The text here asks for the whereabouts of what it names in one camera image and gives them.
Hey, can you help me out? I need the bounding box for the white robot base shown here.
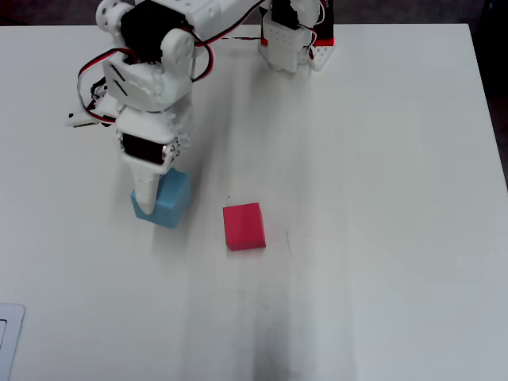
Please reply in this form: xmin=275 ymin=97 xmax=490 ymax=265
xmin=257 ymin=37 xmax=337 ymax=75

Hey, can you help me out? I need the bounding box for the red foam cube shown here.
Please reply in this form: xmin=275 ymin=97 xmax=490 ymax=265
xmin=222 ymin=202 xmax=267 ymax=252

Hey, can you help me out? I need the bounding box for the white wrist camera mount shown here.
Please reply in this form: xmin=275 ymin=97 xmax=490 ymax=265
xmin=65 ymin=103 xmax=120 ymax=129

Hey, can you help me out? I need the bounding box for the black red controller box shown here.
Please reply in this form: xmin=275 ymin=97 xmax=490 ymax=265
xmin=317 ymin=0 xmax=337 ymax=45

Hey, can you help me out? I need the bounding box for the red black servo cable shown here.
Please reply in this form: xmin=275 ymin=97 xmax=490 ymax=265
xmin=77 ymin=47 xmax=134 ymax=128
xmin=190 ymin=0 xmax=275 ymax=83

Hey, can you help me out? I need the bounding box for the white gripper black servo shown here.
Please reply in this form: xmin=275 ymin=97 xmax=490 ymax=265
xmin=117 ymin=94 xmax=196 ymax=216

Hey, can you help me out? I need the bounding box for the blue foam cube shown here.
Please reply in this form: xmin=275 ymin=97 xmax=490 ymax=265
xmin=130 ymin=167 xmax=191 ymax=230

